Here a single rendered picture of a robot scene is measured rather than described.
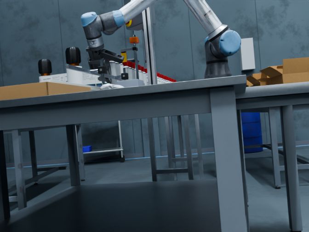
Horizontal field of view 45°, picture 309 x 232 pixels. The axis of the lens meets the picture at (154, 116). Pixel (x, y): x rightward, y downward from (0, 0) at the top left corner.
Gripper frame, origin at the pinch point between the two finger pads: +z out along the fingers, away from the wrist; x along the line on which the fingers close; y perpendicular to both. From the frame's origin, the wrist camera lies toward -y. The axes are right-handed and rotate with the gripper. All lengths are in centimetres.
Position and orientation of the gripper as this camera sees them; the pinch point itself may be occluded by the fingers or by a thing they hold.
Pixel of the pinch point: (110, 83)
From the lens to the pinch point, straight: 190.5
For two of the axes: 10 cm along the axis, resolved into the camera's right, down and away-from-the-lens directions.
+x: -1.6, 5.2, -8.4
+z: 1.9, 8.5, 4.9
